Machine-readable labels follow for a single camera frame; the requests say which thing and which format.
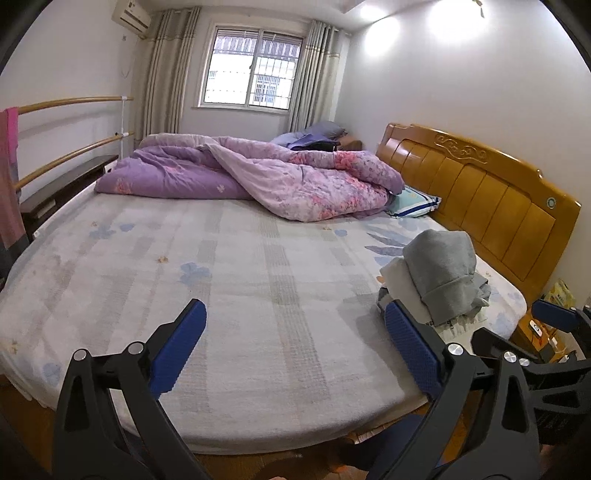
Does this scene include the grey sweatshirt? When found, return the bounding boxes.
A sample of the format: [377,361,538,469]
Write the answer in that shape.
[403,229,491,326]

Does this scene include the wooden nightstand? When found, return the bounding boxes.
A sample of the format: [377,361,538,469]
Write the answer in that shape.
[510,310,586,363]

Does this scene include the wooden headboard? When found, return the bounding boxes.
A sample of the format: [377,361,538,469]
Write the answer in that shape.
[377,123,581,303]

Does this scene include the white printed t-shirt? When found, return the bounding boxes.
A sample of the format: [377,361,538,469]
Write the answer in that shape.
[379,257,491,341]

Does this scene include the teal striped pillow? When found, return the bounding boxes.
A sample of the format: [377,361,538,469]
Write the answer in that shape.
[386,186,442,218]

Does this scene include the white floral bed sheet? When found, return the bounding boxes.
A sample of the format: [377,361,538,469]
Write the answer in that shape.
[0,191,529,455]

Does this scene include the pink hanging towel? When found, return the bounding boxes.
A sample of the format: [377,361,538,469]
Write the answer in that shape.
[0,106,30,278]

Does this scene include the dark low bench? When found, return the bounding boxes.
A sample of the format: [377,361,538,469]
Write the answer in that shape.
[20,155,118,242]

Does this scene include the purple floral quilt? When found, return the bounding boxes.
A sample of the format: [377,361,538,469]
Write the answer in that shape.
[95,133,405,223]

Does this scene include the wooden ballet barre rails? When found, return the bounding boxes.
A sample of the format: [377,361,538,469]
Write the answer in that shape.
[16,95,135,197]

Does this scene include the blue grey pillow pile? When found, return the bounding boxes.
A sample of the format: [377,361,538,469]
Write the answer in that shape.
[271,121,346,152]

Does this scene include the right grey curtain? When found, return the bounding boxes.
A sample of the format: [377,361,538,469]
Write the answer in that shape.
[287,20,349,131]

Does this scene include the grey curtain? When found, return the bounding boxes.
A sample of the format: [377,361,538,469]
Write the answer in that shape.
[136,6,201,140]
[287,20,349,131]

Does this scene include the window with bars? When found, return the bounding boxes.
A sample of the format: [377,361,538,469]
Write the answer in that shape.
[199,27,304,111]

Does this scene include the left grey curtain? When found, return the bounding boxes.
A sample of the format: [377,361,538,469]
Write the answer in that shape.
[136,6,201,140]

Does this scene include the white air conditioner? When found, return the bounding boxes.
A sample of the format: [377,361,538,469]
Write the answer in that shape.
[111,0,151,35]

